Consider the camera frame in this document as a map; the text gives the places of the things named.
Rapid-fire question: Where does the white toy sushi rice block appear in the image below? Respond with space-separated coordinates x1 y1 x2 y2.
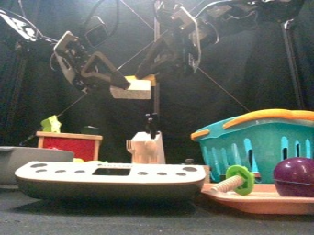
109 80 153 101

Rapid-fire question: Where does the dark green toy block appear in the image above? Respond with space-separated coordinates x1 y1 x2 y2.
80 125 100 136

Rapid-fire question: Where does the light green toy piece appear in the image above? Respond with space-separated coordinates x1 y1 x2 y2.
38 115 62 134

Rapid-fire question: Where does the red wooden toy box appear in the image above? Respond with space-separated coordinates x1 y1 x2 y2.
36 130 104 162

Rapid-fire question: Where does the white toy fork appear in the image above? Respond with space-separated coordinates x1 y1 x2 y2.
125 140 137 155

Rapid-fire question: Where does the yellow green toy scrap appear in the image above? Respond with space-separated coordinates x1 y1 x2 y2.
72 157 108 163

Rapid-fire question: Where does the grey plastic tub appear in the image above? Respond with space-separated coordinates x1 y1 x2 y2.
0 145 76 185

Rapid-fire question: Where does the white grey toy scale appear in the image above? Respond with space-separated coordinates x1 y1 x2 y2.
13 161 208 203

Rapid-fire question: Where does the green toy bolt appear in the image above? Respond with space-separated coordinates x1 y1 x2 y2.
209 164 256 196

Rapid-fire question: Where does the purple toy ball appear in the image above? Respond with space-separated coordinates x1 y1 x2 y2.
272 156 314 198

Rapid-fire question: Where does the orange plastic tray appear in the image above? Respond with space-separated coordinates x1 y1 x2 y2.
200 182 314 216

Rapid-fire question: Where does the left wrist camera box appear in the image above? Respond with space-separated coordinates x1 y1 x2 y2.
83 15 111 49

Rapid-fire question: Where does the thin vertical frame pole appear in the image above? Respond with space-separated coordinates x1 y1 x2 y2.
152 0 161 116

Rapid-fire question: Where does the black toy utensil handle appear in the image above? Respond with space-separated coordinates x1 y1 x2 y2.
143 112 160 140

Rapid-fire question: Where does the dark slanted frame post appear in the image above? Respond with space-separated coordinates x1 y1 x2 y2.
280 18 306 111

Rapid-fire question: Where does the teal basket with orange handles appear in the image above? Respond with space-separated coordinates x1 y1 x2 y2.
188 108 314 185

